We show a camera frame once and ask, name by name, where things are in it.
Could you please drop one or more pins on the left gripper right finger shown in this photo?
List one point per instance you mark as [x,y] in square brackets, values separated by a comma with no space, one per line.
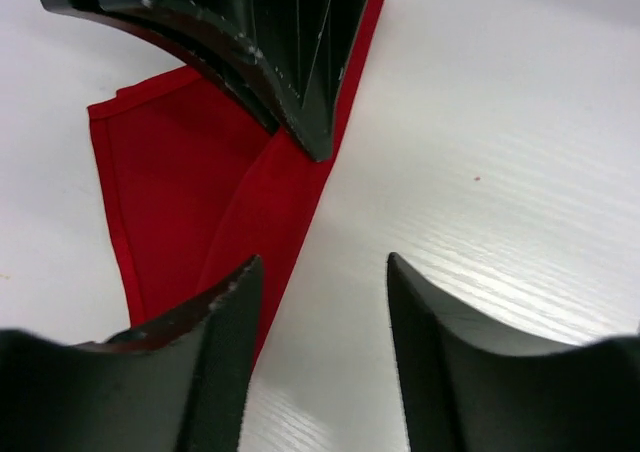
[469,382]

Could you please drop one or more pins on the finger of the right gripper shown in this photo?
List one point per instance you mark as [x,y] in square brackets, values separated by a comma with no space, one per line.
[282,61]

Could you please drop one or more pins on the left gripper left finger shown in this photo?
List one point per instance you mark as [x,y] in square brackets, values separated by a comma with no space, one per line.
[178,382]

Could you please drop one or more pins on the red cloth napkin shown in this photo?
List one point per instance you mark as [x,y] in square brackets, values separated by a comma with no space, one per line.
[192,187]

